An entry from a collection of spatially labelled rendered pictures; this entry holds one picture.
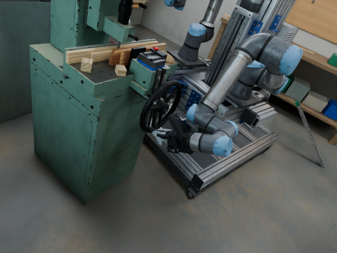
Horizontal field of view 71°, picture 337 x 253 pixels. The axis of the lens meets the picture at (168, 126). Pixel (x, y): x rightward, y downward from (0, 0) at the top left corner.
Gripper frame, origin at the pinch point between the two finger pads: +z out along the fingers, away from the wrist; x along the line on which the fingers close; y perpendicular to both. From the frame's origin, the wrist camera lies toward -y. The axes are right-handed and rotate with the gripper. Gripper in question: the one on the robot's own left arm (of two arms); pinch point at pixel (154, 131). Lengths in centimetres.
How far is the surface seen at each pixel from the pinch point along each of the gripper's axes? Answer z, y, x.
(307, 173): -42, 112, 180
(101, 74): 17.9, -27.3, -8.8
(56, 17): 53, -55, -1
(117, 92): 16.8, -18.2, -2.6
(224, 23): 83, -51, 270
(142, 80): 8.9, -21.8, 6.5
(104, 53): 24.8, -35.3, 0.6
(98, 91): 15.1, -21.2, -14.3
